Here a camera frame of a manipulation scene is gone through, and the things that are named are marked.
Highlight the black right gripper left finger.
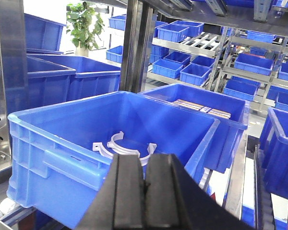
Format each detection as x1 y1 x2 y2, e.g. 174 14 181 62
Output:
76 155 144 230

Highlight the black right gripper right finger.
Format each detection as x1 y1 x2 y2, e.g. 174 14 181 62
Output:
145 154 251 230

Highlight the white PVC pipe clamp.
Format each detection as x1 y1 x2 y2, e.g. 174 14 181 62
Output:
92 142 151 166
107 131 157 157

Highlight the target blue plastic bin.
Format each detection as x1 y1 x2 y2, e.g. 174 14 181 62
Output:
7 91 220 229

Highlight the blue bin with cardboard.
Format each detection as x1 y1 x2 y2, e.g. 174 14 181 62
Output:
138 83 250 174

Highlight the large blue bin behind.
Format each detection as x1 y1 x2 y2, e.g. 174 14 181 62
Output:
29 54 120 101

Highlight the grey shelving rack with bins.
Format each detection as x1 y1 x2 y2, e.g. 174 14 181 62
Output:
105 13 288 115

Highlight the green potted plant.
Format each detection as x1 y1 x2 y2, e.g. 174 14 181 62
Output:
66 1 105 57

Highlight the perforated steel upright post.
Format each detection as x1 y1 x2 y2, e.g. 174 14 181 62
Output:
0 0 29 164

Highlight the black perforated upright post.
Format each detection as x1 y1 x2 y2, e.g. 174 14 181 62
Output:
120 0 156 93

